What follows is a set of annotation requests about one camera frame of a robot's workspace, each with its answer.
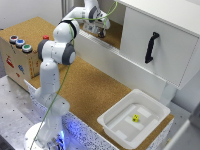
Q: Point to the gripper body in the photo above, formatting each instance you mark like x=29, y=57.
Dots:
x=93, y=26

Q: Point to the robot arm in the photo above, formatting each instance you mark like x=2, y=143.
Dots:
x=50, y=76

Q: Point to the white cabinet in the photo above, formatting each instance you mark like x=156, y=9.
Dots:
x=110, y=63

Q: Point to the yellow block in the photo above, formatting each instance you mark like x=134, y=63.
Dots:
x=135, y=117

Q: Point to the wooden drawer box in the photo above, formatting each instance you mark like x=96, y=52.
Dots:
x=23, y=28

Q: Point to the green button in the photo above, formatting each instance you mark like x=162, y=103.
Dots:
x=26, y=48

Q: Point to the blue button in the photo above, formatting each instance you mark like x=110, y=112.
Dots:
x=20, y=42

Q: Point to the red button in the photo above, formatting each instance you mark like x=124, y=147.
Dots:
x=14, y=38

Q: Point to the white sliding door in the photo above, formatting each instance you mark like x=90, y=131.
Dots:
x=173, y=53

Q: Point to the white plastic box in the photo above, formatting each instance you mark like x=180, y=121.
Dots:
x=116, y=128

